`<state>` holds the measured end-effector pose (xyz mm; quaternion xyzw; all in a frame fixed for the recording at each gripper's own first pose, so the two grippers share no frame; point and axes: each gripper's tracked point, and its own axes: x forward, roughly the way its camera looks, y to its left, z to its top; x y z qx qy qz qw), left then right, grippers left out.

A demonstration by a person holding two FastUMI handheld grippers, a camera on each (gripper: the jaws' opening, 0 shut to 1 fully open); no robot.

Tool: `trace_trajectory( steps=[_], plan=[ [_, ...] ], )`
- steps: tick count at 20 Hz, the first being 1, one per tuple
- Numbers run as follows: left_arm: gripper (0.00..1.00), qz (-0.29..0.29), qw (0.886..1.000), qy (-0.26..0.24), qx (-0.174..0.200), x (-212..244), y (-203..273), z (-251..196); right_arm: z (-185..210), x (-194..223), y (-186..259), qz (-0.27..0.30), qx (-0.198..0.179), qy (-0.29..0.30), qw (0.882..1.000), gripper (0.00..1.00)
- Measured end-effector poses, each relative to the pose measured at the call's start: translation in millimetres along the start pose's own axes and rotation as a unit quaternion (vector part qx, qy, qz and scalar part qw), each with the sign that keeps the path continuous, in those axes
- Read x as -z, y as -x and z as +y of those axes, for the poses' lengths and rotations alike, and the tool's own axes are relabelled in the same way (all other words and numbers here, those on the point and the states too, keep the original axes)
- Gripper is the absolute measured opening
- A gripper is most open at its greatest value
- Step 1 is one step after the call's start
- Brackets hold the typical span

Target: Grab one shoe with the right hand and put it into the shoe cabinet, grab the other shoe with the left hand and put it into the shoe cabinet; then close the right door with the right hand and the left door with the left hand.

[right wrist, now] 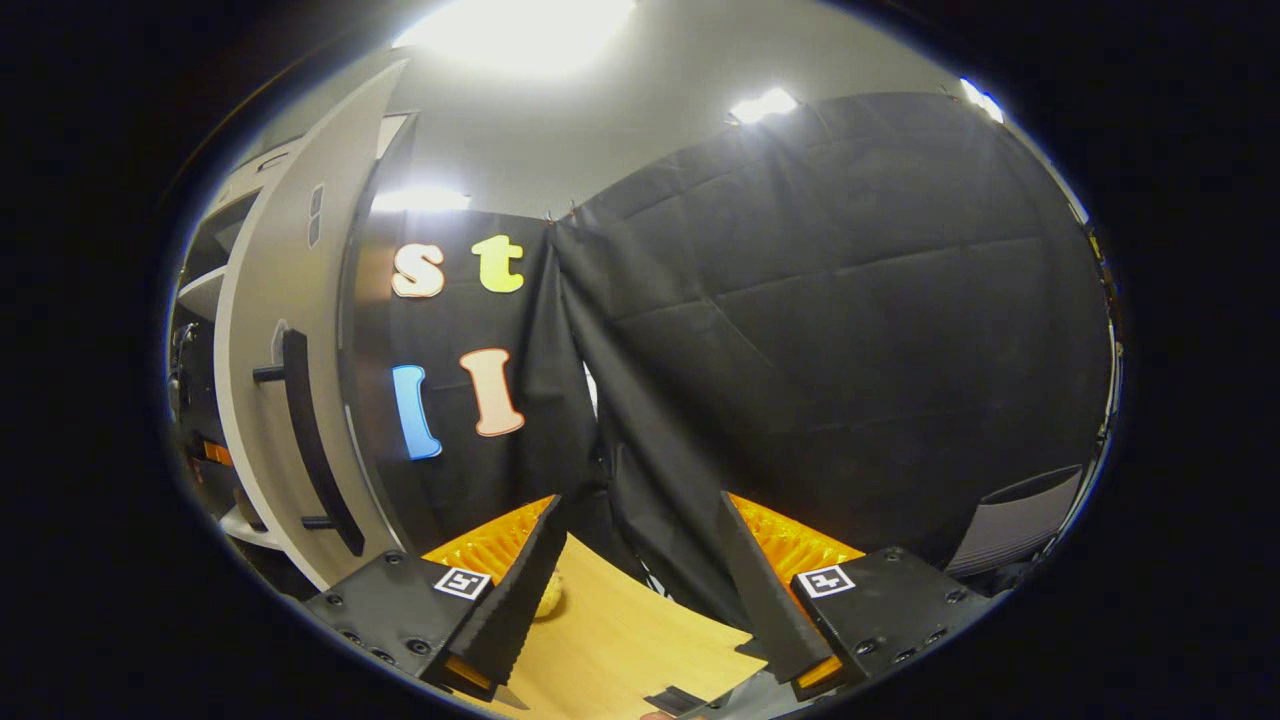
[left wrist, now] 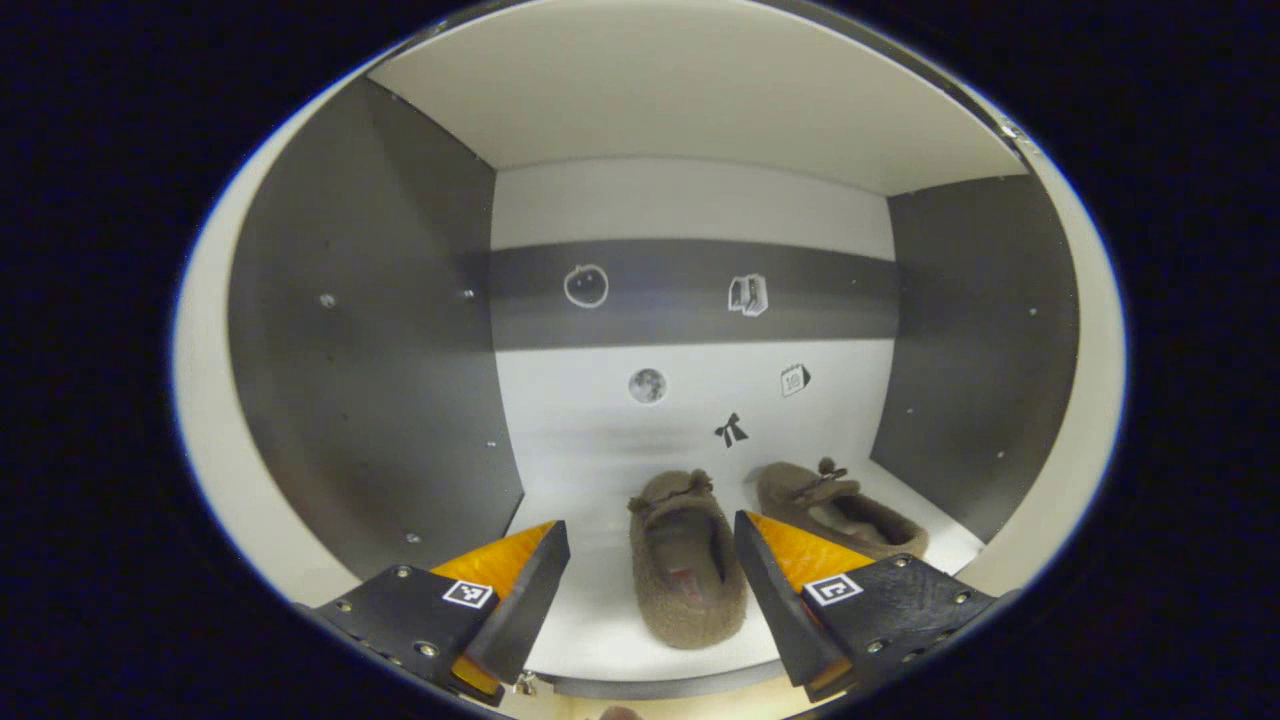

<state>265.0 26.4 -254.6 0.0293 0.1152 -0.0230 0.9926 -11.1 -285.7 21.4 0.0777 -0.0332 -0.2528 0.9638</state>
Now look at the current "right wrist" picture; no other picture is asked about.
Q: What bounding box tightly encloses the white shoe cabinet door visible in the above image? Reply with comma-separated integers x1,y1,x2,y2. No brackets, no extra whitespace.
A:
213,58,413,593

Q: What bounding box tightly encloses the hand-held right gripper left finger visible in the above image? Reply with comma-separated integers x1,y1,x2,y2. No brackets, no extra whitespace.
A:
303,494,569,701

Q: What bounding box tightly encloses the grey box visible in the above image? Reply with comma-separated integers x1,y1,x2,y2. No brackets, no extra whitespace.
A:
945,463,1088,581

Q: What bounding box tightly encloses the black door handle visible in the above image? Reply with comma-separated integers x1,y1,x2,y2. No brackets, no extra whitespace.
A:
253,328,367,558

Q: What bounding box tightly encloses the large ceiling light panel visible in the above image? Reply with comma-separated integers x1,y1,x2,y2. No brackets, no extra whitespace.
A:
398,0,639,79

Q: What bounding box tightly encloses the black backdrop cloth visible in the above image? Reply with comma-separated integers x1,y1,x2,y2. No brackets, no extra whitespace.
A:
555,92,1117,633
345,208,601,557

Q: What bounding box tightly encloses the white shoe cabinet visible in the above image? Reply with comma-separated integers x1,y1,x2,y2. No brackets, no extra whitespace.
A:
165,140,301,561

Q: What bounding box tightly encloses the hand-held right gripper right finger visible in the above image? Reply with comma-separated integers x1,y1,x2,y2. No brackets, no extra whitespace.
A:
718,490,993,701

